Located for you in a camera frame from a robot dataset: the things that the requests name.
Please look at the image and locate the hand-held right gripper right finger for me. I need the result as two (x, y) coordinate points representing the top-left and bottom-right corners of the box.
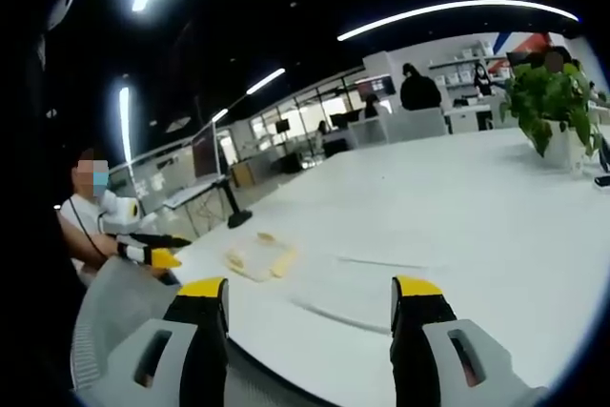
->
(389, 275), (550, 407)

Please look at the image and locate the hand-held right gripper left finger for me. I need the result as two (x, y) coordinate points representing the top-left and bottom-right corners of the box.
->
(102, 275), (231, 407)

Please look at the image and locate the clear yellowish plastic bag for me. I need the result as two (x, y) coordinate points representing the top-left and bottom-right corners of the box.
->
(223, 231), (299, 283)

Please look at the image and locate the black monitor stand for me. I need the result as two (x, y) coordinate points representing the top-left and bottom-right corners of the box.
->
(217, 176), (254, 230)

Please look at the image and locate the white side desk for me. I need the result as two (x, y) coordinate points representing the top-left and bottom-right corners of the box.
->
(163, 176), (231, 211)

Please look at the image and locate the brown cabinet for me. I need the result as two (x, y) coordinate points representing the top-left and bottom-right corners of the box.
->
(230, 157), (259, 189)

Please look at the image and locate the computer monitor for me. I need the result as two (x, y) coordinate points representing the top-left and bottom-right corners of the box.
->
(192, 124), (226, 180)

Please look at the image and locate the person's dark clothing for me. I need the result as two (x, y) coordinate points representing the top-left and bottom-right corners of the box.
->
(0, 0), (92, 407)

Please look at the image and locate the white desk partition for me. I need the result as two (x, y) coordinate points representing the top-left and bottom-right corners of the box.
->
(346, 107), (450, 147)

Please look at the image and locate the white plant pot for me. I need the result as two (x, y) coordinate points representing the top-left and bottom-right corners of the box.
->
(542, 118), (586, 171)

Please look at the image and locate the green potted plant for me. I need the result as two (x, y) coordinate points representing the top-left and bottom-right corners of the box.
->
(498, 59), (607, 158)

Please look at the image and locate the black cable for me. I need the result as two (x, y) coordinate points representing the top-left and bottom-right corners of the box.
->
(69, 194), (120, 258)

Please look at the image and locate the wall screen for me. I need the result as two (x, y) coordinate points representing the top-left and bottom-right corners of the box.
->
(356, 74), (397, 96)

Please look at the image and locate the white wall shelf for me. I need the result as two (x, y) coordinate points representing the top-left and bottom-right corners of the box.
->
(427, 38), (508, 90)

